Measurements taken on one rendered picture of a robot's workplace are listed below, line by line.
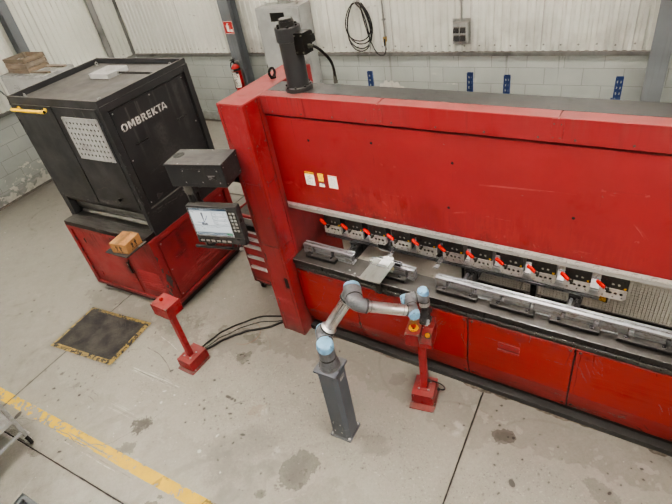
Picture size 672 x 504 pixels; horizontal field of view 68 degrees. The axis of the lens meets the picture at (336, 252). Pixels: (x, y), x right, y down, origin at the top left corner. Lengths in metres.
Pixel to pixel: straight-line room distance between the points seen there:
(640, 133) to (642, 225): 0.54
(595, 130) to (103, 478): 4.18
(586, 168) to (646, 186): 0.29
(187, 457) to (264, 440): 0.62
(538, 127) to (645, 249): 0.90
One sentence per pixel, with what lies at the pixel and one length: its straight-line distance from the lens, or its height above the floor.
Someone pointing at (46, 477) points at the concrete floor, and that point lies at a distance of 4.98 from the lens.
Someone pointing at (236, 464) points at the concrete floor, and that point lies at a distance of 4.25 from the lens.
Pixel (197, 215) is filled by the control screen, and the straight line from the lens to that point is 4.09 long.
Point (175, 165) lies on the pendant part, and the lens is 3.94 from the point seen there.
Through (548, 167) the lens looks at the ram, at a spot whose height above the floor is 2.00.
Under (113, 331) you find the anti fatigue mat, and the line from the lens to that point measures 5.84.
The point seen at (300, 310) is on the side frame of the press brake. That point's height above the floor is 0.31.
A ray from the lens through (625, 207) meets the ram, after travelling 3.08.
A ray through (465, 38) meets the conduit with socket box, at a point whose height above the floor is 1.50.
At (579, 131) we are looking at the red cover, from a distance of 2.89.
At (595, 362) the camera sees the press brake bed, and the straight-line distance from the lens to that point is 3.73.
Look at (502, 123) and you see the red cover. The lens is 2.96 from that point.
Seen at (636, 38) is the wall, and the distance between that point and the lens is 7.15.
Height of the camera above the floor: 3.46
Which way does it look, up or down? 37 degrees down
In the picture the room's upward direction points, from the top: 11 degrees counter-clockwise
